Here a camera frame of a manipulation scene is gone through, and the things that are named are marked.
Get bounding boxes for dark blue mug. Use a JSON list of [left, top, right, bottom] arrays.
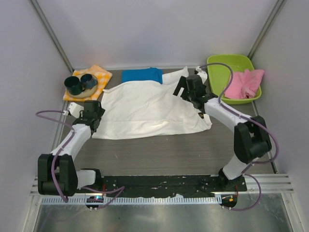
[[80, 73, 98, 90]]

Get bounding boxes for orange checkered cloth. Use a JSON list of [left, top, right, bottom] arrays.
[[63, 65, 112, 102]]

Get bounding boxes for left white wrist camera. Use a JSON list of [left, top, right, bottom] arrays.
[[62, 102, 84, 118]]

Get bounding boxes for white slotted cable duct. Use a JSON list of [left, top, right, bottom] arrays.
[[41, 194, 222, 205]]

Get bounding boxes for pink t-shirt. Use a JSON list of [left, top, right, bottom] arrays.
[[225, 69, 265, 100]]

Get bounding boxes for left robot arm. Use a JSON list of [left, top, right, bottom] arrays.
[[38, 101, 105, 202]]

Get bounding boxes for green plastic basin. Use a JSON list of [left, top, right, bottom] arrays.
[[207, 54, 262, 105]]

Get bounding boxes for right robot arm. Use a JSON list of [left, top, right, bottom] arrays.
[[173, 74, 272, 191]]

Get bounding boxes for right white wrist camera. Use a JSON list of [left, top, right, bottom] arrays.
[[194, 66, 208, 83]]

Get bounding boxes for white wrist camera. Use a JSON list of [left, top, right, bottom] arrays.
[[62, 102, 84, 118], [194, 66, 208, 83]]

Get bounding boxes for beige ceramic plate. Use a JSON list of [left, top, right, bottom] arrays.
[[66, 74, 98, 99]]

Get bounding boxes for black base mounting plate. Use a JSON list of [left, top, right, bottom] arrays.
[[98, 175, 247, 198]]

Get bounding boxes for folded blue t-shirt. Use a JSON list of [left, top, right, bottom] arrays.
[[121, 68, 163, 84]]

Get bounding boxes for white printed t-shirt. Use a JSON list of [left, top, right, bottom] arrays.
[[92, 67, 212, 140]]

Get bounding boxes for dark green mug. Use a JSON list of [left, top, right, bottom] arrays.
[[64, 76, 85, 96]]

